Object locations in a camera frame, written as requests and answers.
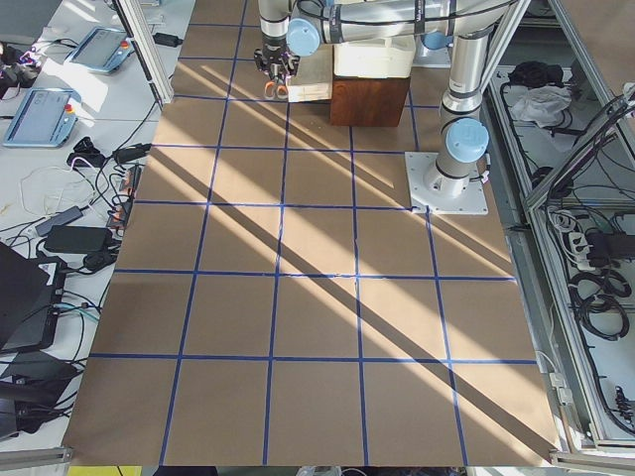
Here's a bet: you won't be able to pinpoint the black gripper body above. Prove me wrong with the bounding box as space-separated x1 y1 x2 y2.
254 47 300 77

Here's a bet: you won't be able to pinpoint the grey orange scissors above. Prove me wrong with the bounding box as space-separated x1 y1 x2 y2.
264 79 289 100

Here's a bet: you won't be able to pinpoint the light wooden drawer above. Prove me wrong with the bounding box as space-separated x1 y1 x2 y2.
288 45 333 103

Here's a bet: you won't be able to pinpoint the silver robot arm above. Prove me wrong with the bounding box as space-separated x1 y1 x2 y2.
254 1 516 199

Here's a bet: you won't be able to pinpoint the dark wooden drawer cabinet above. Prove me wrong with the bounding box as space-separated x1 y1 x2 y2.
329 76 411 127

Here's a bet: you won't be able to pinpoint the white plastic bin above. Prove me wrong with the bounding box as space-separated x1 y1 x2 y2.
333 36 416 79

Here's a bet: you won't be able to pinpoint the blue teach pendant far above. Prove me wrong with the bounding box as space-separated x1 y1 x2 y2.
64 27 134 74

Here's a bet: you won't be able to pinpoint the blue teach pendant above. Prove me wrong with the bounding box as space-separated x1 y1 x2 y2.
2 88 81 149
64 27 134 74

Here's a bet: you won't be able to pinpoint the blue teach pendant near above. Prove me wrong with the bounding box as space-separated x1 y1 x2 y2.
2 88 81 149

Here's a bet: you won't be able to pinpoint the black white cloth pile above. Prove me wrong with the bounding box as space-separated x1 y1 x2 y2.
508 60 572 128

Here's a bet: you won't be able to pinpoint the black power adapter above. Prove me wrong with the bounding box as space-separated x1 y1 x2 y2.
44 225 113 254

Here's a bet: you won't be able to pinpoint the black laptop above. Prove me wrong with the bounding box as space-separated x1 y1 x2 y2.
1 244 67 354

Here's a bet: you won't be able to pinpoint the aluminium frame post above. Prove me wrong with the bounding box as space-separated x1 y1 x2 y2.
113 0 174 107

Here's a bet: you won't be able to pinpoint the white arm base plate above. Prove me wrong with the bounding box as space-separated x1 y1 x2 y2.
405 152 488 215

